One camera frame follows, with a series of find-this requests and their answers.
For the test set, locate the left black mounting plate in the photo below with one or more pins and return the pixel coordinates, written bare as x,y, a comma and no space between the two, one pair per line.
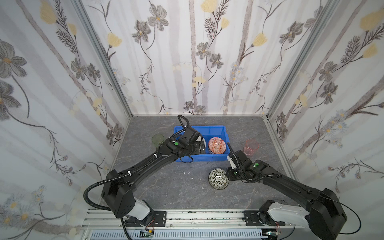
153,219

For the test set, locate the green glass cup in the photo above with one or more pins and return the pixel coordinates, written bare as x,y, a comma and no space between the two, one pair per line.
157,140

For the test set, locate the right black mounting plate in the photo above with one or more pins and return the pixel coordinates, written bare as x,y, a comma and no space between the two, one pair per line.
256,218

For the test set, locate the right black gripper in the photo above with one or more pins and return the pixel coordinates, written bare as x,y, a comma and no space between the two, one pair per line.
233,169

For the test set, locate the black mounting plate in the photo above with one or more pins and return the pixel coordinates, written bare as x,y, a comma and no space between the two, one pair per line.
153,219
256,218

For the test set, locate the pink glass cup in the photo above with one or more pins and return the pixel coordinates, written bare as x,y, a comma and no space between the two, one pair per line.
251,147

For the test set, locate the white slotted cable duct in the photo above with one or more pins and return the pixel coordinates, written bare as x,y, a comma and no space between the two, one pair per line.
215,234

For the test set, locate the black white floral bowl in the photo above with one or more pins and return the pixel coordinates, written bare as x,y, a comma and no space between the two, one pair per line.
218,179

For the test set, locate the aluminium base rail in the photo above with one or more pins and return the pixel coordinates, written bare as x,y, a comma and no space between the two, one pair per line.
196,220

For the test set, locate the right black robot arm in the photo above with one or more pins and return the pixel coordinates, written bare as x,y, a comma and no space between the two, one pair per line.
318,210

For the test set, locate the red patterned bottom bowl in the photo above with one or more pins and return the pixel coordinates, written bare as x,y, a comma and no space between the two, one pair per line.
217,146

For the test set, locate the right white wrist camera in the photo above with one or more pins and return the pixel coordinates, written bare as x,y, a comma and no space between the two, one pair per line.
233,165

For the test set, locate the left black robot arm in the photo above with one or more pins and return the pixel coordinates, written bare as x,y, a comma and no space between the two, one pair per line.
118,188

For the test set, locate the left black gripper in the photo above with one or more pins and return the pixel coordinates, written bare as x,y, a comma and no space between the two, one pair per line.
197,144

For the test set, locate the blue plastic bin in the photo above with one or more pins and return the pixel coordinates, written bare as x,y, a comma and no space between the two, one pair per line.
209,132

